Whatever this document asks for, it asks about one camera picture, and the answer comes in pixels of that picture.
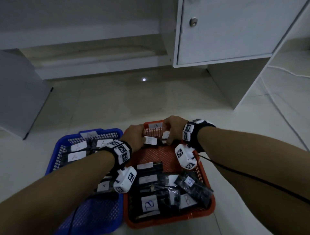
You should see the black camera cable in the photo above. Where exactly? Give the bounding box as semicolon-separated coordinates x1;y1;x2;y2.
197;155;310;204
69;206;80;235

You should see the person's right forearm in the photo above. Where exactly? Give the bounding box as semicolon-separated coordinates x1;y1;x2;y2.
197;126;310;235

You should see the person's left forearm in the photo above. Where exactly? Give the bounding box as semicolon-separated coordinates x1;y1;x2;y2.
0;150;116;235

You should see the person's left hand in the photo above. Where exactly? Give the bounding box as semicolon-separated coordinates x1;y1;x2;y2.
120;125;146;154

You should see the white desk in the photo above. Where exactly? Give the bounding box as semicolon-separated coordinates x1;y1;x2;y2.
0;0;310;140

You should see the white cable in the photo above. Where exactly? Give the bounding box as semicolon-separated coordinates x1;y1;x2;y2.
266;65;310;78

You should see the blue plastic basket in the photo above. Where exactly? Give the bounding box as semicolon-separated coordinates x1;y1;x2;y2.
45;128;124;235

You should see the white cabinet door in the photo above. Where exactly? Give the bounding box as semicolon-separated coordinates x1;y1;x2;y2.
173;0;309;68

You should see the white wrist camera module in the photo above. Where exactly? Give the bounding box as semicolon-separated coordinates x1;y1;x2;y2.
174;144;197;170
113;169;137;194

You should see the person's right hand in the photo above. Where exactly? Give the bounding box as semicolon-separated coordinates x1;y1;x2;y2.
163;116;189;146

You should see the orange plastic basket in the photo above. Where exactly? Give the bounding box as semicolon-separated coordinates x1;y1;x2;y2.
123;121;216;230

